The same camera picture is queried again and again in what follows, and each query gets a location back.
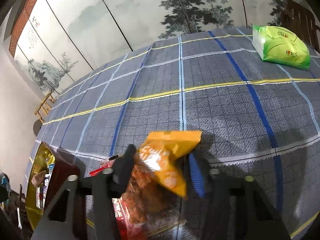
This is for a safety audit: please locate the clear twisted pastry packet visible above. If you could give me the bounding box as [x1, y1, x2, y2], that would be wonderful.
[121, 164, 179, 230]

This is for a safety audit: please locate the orange snack packet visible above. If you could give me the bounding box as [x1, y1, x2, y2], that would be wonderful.
[136, 131, 202, 198]

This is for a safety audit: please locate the red gold toffee tin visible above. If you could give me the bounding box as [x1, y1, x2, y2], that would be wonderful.
[25, 142, 80, 229]

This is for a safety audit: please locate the red snack packet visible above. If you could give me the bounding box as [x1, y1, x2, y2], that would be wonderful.
[89, 155, 147, 239]

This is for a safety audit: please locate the blue plaid tablecloth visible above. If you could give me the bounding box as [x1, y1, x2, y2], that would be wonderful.
[24, 28, 319, 239]

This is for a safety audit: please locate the round stone disc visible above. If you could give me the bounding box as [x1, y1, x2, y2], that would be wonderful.
[33, 119, 42, 136]

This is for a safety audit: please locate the light wooden stool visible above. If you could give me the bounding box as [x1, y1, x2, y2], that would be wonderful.
[34, 91, 56, 124]

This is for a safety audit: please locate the green tissue pack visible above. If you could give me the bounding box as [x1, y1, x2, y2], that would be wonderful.
[252, 25, 311, 70]

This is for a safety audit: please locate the landscape painted folding screen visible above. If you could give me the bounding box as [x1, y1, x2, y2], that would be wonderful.
[9, 0, 285, 92]

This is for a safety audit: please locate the dark wooden chair near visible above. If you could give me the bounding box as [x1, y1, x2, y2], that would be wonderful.
[281, 0, 319, 53]

